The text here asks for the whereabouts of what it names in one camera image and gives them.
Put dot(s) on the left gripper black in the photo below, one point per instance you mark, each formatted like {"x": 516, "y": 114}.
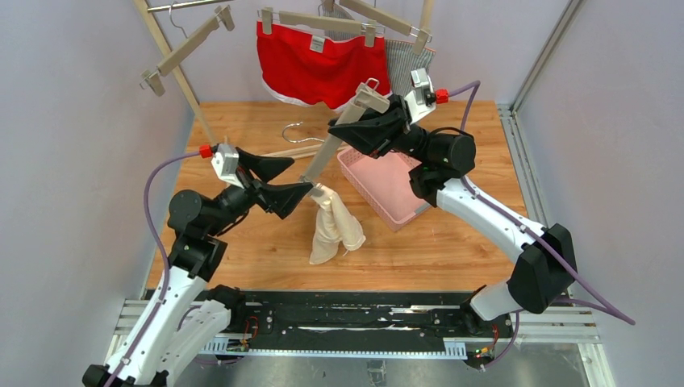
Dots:
{"x": 249, "y": 185}

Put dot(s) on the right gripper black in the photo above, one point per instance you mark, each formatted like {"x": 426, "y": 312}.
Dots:
{"x": 399, "y": 126}

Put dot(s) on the wooden clip hanger cream underwear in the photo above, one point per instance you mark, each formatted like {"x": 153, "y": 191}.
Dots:
{"x": 365, "y": 98}

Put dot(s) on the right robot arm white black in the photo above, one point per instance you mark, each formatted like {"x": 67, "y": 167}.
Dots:
{"x": 543, "y": 256}

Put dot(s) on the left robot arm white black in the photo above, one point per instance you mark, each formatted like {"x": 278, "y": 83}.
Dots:
{"x": 184, "y": 313}

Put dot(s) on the grey striped underwear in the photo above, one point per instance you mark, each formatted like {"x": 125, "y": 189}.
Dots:
{"x": 400, "y": 58}

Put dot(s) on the wooden clip hanger striped underwear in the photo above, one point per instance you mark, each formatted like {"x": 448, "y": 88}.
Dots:
{"x": 421, "y": 33}

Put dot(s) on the wooden clip hanger red underwear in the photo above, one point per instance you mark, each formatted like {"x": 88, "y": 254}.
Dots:
{"x": 268, "y": 16}

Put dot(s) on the pink plastic basket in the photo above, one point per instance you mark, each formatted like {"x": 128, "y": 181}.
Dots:
{"x": 385, "y": 184}

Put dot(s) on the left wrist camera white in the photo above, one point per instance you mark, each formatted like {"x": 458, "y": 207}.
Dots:
{"x": 225, "y": 162}

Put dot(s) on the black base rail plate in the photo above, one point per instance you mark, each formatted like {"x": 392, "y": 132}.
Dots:
{"x": 423, "y": 325}

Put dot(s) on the wooden clothes rack frame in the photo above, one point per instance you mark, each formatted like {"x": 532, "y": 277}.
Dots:
{"x": 180, "y": 77}

